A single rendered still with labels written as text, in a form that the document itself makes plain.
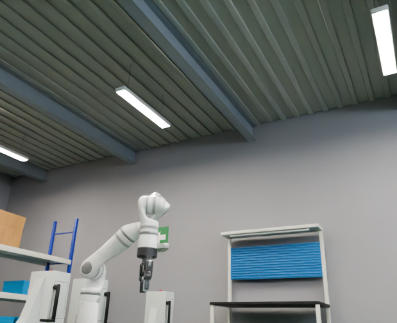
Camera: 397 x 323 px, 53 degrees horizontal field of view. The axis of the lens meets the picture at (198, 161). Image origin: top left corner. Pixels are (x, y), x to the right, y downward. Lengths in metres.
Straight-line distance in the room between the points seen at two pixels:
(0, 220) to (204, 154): 3.77
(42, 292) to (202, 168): 4.66
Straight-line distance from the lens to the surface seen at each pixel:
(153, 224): 1.53
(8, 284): 7.33
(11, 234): 6.94
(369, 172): 6.83
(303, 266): 6.52
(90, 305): 1.94
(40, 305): 3.95
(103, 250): 1.93
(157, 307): 5.35
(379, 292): 6.43
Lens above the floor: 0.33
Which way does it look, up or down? 23 degrees up
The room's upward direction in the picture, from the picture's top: 2 degrees clockwise
